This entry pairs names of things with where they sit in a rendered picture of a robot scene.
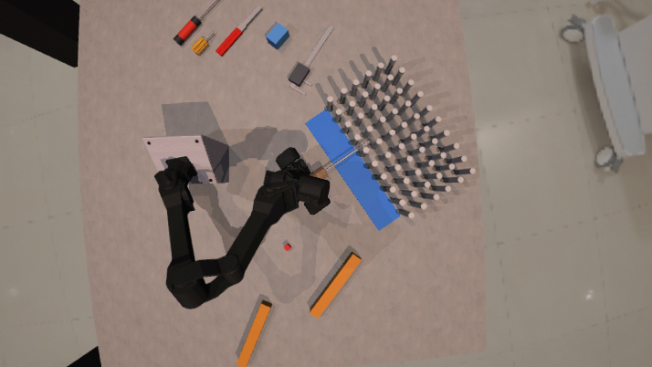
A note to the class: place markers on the blue flat strip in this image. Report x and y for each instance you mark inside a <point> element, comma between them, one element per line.
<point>353,169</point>

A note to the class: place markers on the orange rectangular bar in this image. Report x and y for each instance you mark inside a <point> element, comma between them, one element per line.
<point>254,333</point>
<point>335,285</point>

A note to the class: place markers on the blue cube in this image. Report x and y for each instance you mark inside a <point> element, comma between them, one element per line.
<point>277,36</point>

